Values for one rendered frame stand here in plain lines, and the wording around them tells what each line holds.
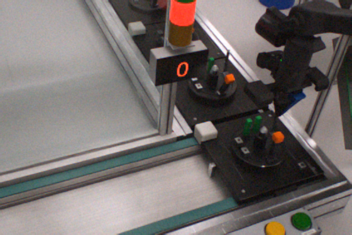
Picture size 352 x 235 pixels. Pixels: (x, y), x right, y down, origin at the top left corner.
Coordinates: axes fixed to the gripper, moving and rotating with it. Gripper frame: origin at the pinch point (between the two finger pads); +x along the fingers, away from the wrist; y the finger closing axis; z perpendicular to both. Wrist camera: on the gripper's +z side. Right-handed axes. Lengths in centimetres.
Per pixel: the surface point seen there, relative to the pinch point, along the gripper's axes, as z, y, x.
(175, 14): 14.1, 20.9, -17.8
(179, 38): 13.3, 20.0, -12.6
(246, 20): 72, -42, 29
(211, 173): 2.9, 12.7, 21.0
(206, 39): 51, -11, 18
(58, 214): 7, 50, 24
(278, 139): -2.9, 0.6, 8.0
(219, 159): 4.2, 10.3, 18.4
